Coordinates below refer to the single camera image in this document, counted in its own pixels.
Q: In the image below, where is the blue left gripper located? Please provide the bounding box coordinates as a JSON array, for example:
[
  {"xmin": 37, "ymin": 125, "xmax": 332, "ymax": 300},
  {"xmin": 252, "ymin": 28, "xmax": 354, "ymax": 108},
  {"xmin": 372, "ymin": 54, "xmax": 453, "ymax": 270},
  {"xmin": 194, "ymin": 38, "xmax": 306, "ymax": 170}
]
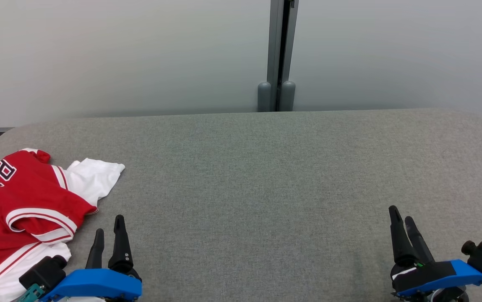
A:
[{"xmin": 39, "ymin": 215, "xmax": 143, "ymax": 302}]

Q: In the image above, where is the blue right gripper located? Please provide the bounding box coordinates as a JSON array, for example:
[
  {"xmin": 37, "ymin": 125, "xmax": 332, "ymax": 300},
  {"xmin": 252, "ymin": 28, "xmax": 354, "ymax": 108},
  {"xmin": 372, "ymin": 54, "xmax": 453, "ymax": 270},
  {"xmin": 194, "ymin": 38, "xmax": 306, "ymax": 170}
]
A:
[{"xmin": 388, "ymin": 206, "xmax": 482, "ymax": 302}]

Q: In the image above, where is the red jersey with black lettering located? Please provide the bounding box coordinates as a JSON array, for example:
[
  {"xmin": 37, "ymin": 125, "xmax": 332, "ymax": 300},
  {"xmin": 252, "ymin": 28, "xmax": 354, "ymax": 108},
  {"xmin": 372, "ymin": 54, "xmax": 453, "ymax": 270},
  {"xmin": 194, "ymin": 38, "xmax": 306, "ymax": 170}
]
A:
[{"xmin": 0, "ymin": 148, "xmax": 125, "ymax": 302}]

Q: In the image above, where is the teal-plug left camera cable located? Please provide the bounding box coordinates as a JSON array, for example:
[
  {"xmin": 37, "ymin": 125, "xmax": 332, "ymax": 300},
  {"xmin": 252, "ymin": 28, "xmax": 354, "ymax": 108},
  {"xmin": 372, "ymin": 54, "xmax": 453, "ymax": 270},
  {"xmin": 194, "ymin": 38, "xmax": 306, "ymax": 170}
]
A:
[{"xmin": 17, "ymin": 284, "xmax": 45, "ymax": 302}]

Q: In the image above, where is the grey cylindrical post foot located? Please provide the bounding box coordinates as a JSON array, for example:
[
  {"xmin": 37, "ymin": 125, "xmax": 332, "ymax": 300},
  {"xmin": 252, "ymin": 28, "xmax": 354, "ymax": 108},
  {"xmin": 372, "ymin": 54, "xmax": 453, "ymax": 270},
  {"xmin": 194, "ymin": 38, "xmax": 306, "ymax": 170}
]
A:
[
  {"xmin": 258, "ymin": 81, "xmax": 272, "ymax": 112},
  {"xmin": 280, "ymin": 81, "xmax": 296, "ymax": 112}
]

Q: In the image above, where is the grey partition post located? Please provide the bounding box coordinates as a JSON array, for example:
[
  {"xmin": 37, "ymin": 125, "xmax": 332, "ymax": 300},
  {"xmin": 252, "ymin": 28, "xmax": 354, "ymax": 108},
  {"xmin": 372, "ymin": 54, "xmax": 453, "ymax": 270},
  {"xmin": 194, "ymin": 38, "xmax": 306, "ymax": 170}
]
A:
[{"xmin": 266, "ymin": 0, "xmax": 300, "ymax": 112}]

